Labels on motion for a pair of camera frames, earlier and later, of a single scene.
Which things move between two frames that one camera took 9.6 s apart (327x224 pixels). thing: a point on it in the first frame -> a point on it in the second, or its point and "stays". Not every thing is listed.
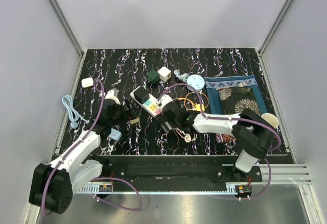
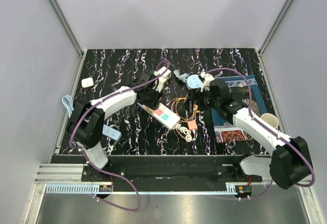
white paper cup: [271, 119] stays
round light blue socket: [196, 81] stays
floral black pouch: [234, 100] stays
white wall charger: [87, 82] stays
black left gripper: [127, 103] -> [157, 101]
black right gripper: [164, 119] -> [195, 95]
